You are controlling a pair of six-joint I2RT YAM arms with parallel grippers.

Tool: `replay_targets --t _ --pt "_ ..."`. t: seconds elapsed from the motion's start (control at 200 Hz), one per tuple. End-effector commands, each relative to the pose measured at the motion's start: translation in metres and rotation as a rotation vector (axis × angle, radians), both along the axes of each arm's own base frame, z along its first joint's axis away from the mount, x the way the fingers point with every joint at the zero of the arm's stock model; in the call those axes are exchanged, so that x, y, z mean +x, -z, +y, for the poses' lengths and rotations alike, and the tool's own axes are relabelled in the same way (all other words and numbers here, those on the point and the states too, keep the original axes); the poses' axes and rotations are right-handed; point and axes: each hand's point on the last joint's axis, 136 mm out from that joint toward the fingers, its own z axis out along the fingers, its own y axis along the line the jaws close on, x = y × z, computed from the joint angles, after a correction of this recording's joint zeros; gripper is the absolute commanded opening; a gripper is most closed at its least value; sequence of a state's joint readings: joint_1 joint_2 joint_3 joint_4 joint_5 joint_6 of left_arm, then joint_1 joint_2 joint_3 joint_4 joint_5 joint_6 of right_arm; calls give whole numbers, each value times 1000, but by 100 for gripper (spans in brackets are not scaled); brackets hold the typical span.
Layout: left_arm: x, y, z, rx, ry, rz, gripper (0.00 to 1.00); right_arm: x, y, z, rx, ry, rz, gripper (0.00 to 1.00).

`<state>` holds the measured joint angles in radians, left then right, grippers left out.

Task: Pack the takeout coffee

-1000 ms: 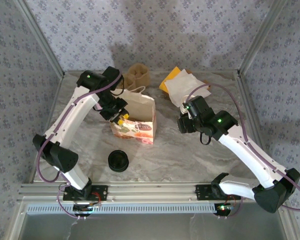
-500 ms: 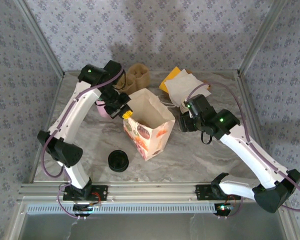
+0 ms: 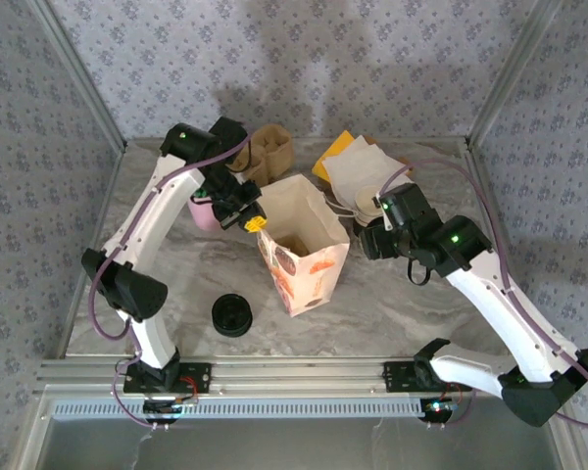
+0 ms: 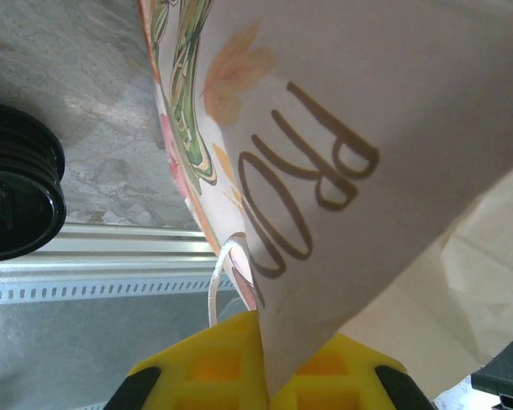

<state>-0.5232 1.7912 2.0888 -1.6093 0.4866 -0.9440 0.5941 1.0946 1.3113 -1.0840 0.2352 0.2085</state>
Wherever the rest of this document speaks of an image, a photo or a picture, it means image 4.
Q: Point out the black cup lid stack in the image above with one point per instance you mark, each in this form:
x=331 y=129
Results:
x=17 y=183

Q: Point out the grey metal panel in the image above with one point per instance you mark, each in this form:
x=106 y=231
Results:
x=68 y=350

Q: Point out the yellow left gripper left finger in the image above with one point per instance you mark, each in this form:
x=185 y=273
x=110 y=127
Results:
x=205 y=367

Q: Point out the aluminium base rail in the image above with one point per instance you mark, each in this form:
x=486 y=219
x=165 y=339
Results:
x=111 y=245

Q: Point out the printed white paper bag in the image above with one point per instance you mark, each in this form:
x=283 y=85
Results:
x=389 y=149

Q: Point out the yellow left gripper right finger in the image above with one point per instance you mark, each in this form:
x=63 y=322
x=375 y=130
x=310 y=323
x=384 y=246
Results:
x=342 y=376

